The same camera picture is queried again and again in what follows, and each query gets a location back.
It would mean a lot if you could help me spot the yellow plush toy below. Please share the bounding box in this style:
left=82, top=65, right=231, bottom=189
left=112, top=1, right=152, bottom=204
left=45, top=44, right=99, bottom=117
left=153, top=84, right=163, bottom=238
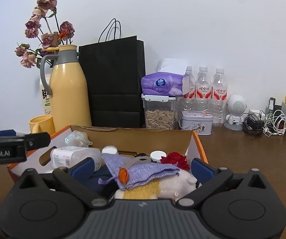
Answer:
left=114, top=169, right=200, bottom=201

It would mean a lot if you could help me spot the red artificial rose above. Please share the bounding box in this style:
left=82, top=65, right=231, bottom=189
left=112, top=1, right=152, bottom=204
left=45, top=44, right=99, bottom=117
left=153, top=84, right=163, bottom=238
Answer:
left=160, top=152, right=190, bottom=171

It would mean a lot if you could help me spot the iridescent ball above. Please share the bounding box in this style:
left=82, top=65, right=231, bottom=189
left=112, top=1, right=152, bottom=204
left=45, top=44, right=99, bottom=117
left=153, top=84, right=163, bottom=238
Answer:
left=65, top=131, right=93, bottom=147

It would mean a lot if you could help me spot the large white ribbed cap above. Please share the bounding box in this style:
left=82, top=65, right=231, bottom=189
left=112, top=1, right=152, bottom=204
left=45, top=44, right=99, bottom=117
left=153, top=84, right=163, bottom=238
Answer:
left=101, top=146, right=119, bottom=155

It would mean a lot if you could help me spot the dried orange leaf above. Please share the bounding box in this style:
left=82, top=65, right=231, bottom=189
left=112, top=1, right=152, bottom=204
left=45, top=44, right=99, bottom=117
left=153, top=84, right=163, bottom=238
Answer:
left=118, top=167, right=129, bottom=186

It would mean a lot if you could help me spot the translucent silicone piece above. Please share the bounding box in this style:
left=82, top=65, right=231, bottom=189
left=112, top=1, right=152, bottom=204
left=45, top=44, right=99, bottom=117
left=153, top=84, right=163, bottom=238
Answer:
left=125, top=155, right=153, bottom=169

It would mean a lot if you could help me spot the white jar cap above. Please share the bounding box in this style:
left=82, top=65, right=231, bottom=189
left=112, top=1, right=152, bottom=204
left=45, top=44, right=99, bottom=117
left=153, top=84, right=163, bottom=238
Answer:
left=150, top=151, right=167, bottom=162

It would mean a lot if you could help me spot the purple knitted cloth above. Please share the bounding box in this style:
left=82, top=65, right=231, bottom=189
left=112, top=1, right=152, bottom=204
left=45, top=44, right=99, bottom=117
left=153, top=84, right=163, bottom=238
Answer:
left=99, top=154, right=180, bottom=191

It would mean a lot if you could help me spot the yellow ceramic mug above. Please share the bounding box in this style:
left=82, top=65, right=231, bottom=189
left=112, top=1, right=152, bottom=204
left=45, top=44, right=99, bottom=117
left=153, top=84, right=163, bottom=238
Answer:
left=29, top=114, right=55, bottom=135

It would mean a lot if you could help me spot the white milk carton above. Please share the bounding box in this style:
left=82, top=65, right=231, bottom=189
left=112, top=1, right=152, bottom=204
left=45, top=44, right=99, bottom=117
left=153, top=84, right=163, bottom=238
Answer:
left=40, top=81, right=51, bottom=114

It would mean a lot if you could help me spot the white tin box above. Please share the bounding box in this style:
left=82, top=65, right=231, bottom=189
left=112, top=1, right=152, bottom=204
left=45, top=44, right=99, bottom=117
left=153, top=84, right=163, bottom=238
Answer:
left=179, top=111, right=213, bottom=135

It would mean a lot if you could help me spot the yellow thermos jug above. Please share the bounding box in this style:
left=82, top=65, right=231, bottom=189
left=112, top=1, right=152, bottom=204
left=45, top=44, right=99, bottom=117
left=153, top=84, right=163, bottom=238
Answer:
left=40, top=45, right=91, bottom=131

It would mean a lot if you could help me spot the red cardboard pumpkin box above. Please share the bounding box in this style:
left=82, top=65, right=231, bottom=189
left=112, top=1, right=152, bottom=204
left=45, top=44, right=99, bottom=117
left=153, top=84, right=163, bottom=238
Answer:
left=8, top=125, right=208, bottom=181

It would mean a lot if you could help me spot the water bottle left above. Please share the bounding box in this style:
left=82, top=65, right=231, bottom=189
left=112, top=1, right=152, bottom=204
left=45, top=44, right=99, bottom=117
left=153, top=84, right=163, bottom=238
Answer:
left=181, top=66, right=195, bottom=111

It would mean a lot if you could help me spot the water bottle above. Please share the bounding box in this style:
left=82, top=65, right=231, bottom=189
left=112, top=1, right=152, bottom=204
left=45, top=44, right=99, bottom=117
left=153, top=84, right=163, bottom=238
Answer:
left=195, top=66, right=212, bottom=112
left=212, top=68, right=228, bottom=126
left=181, top=66, right=195, bottom=111

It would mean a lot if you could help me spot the clear seed container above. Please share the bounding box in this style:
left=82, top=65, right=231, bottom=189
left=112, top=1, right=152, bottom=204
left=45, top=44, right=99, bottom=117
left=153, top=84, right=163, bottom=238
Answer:
left=141, top=94, right=178, bottom=130

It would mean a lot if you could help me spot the white robot figurine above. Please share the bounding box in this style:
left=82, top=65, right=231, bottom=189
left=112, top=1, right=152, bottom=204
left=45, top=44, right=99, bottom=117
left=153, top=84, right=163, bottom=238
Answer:
left=224, top=94, right=247, bottom=131

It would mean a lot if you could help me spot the water bottle right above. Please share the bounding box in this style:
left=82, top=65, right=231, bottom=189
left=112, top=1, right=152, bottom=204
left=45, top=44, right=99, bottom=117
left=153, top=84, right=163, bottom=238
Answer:
left=212, top=68, right=228, bottom=126

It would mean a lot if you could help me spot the water bottle middle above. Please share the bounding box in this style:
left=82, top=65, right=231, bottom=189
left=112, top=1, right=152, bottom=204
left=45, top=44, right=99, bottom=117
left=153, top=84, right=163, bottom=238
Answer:
left=195, top=66, right=212, bottom=112

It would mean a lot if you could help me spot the purple tissue pack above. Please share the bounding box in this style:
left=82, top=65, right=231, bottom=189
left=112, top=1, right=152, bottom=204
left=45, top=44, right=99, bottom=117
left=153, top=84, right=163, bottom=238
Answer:
left=141, top=72, right=188, bottom=97

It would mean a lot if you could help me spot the dried pink rose bouquet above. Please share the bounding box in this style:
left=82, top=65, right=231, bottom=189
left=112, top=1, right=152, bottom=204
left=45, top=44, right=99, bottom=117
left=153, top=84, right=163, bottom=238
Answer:
left=15, top=0, right=75, bottom=69

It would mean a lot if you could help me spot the black paper bag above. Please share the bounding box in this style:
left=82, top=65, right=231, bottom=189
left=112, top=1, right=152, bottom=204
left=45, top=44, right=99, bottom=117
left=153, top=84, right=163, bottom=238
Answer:
left=78, top=18, right=147, bottom=129

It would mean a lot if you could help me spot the tangled cables pile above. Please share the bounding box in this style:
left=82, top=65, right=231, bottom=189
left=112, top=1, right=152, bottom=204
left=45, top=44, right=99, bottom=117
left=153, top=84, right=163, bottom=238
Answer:
left=241, top=97, right=286, bottom=138

